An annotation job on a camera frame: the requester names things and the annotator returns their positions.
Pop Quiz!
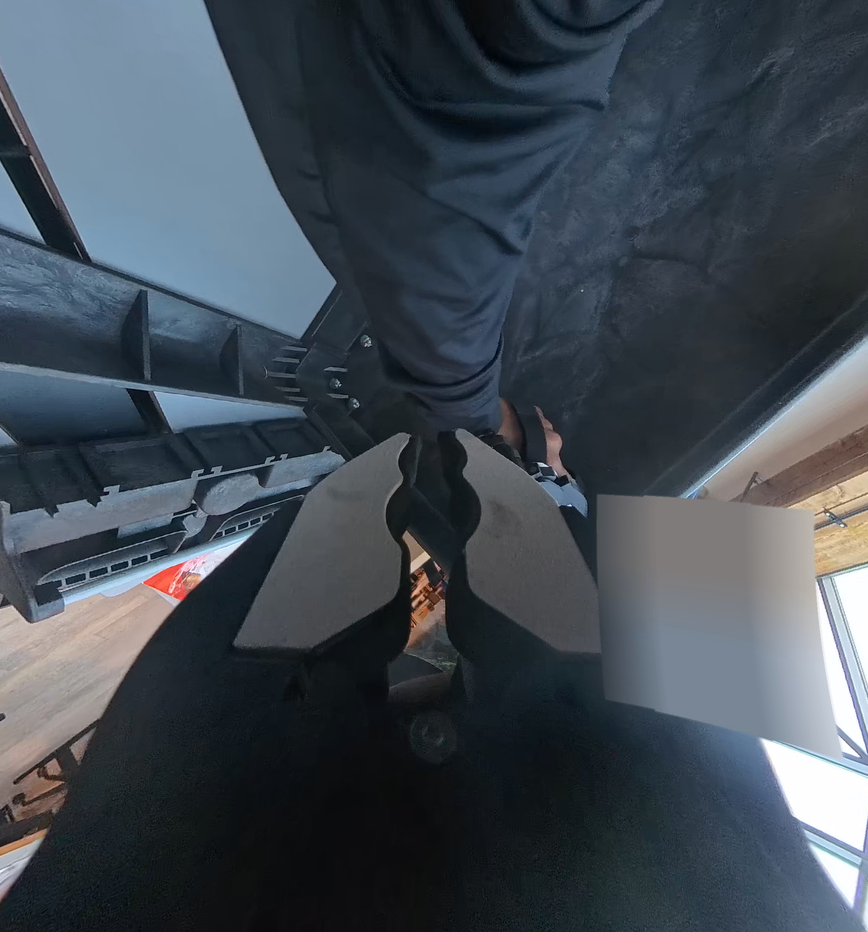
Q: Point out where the black chair base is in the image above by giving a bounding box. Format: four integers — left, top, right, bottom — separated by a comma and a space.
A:
0, 712, 101, 846

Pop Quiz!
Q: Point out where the red printed packet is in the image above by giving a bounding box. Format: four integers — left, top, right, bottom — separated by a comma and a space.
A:
143, 549, 222, 602

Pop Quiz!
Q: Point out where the person's left hand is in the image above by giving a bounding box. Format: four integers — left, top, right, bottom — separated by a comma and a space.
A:
496, 398, 567, 474

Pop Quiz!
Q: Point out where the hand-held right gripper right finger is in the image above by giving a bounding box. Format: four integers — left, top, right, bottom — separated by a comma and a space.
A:
444, 429, 601, 661

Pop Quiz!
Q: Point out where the person's left forearm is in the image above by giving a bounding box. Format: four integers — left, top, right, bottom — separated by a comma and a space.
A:
204, 0, 664, 439

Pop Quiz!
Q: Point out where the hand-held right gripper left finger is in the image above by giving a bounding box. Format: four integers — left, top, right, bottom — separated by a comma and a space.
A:
233, 433, 414, 658

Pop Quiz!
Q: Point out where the wooden ceiling beam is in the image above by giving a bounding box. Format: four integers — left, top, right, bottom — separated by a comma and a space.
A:
728, 411, 868, 512

